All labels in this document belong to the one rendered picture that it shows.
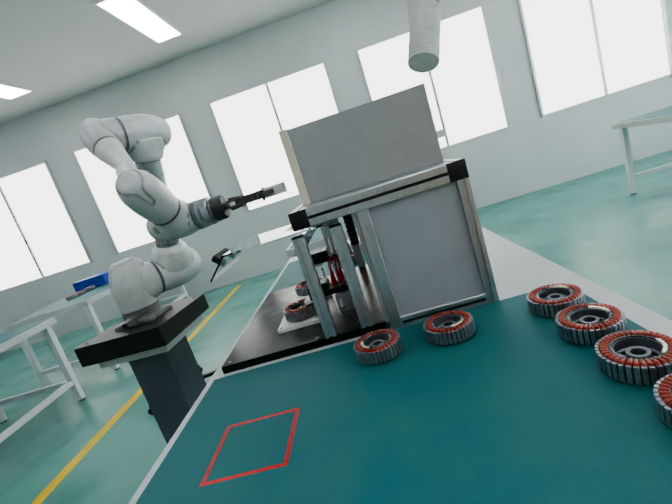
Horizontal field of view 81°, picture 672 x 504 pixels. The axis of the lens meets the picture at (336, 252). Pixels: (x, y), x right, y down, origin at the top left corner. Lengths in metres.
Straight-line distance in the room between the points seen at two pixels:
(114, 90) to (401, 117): 6.06
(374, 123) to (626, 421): 0.80
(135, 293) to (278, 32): 4.93
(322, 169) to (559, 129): 5.69
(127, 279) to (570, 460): 1.63
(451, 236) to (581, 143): 5.77
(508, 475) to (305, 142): 0.84
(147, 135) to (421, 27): 1.47
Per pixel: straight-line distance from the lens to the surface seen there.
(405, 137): 1.08
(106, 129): 1.72
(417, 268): 1.02
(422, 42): 2.34
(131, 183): 1.17
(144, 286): 1.86
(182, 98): 6.45
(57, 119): 7.34
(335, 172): 1.07
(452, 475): 0.63
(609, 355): 0.76
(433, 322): 0.96
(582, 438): 0.67
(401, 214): 0.99
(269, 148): 6.02
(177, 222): 1.27
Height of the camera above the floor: 1.18
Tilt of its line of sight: 11 degrees down
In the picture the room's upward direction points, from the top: 18 degrees counter-clockwise
